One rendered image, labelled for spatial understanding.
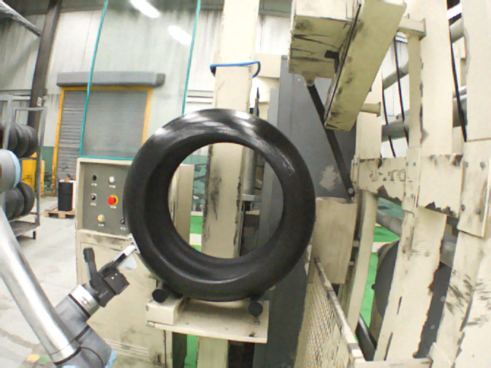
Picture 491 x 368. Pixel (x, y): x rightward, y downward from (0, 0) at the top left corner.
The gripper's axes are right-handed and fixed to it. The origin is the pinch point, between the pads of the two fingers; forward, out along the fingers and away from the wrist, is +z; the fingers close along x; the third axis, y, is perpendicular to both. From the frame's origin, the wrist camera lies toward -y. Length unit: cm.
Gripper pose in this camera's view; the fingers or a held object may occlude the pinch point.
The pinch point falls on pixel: (129, 247)
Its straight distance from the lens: 114.6
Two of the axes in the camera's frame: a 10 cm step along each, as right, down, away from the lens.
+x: 5.6, -2.5, -7.9
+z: 5.8, -5.7, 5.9
